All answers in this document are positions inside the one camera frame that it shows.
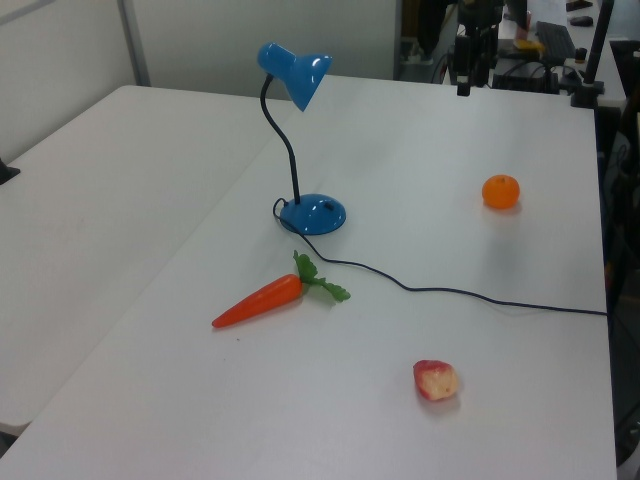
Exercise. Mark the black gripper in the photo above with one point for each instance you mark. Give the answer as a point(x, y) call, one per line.
point(479, 15)

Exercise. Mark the person in black trousers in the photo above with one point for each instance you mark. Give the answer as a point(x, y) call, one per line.
point(430, 25)

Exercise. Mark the black computer keyboard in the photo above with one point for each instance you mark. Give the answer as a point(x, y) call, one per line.
point(556, 39)

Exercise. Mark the orange toy carrot green leaves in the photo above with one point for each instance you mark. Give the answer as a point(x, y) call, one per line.
point(260, 300)

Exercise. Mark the black computer mouse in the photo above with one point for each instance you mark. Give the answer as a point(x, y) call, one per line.
point(581, 20)

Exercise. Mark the orange toy mandarin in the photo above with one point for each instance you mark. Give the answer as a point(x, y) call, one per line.
point(500, 192)

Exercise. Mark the black electronics box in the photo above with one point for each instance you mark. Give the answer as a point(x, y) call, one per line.
point(525, 79)

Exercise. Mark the red strawberry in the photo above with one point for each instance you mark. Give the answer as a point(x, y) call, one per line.
point(436, 381)

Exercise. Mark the yellow flat object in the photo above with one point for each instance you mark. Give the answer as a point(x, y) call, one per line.
point(529, 46)

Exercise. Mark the black camera pole with clamp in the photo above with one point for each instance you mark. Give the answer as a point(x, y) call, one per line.
point(597, 45)

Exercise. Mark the small black cylinder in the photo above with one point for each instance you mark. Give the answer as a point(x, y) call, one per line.
point(580, 55)

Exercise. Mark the blue gooseneck desk lamp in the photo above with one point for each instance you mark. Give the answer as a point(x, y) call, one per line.
point(300, 75)

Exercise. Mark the grey partition post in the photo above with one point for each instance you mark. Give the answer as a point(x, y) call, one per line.
point(134, 40)

